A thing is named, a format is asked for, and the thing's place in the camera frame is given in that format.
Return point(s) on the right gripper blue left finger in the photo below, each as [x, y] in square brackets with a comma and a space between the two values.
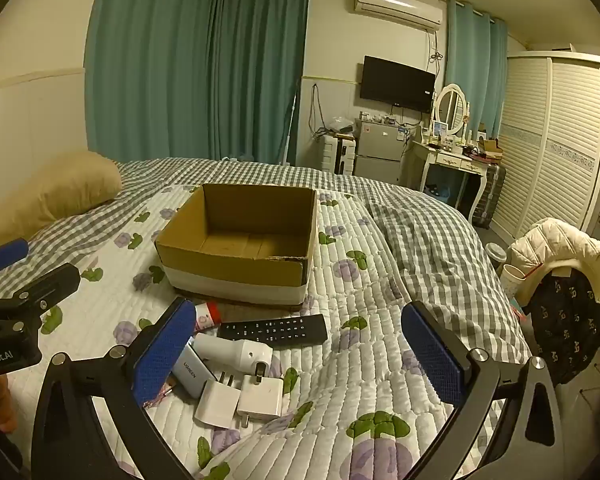
[68, 441]

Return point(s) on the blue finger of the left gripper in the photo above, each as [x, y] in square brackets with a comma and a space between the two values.
[40, 295]
[13, 252]

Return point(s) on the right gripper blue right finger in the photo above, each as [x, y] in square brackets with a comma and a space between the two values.
[527, 441]

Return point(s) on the white Ugreen charger block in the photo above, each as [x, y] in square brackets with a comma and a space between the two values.
[191, 371]

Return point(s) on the white wall plug adapter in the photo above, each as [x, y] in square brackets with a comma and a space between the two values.
[218, 402]

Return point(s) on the white tube red cap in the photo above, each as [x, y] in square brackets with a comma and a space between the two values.
[207, 316]

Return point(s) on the black remote control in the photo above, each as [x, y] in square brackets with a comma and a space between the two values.
[279, 333]

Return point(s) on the person's left hand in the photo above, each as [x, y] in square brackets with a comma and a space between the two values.
[8, 418]

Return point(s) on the beige pillow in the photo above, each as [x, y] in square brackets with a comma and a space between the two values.
[70, 184]

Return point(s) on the white paper cup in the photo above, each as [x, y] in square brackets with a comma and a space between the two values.
[511, 279]

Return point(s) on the white floral quilted mat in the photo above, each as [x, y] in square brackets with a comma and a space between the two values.
[357, 406]

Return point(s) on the grey checkered duvet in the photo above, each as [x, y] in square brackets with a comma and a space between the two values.
[438, 252]

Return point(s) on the white square plug adapter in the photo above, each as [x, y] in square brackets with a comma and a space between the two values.
[260, 398]

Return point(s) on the white car charger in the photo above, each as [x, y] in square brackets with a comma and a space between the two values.
[245, 356]

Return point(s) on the cream puffer jacket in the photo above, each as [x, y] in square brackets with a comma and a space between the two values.
[553, 244]

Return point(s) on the dark checkered suitcase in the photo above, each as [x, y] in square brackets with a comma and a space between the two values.
[484, 211]

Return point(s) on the open cardboard box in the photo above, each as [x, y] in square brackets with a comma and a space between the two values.
[251, 244]

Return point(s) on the white mop pole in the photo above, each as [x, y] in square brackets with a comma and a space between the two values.
[284, 159]

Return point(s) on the white dressing table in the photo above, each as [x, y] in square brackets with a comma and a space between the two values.
[419, 158]

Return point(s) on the white louvred wardrobe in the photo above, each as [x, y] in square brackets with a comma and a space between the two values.
[550, 136]

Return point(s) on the silver mini fridge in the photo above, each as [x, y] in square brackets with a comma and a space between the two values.
[379, 151]

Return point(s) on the white oval vanity mirror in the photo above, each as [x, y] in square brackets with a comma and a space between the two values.
[453, 109]

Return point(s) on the white suitcase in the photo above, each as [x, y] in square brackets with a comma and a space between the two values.
[337, 154]

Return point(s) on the small green curtain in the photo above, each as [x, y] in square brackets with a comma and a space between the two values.
[476, 60]

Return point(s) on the white air conditioner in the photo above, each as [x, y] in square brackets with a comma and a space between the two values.
[411, 12]

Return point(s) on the black wall television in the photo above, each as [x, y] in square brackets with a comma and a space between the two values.
[397, 84]

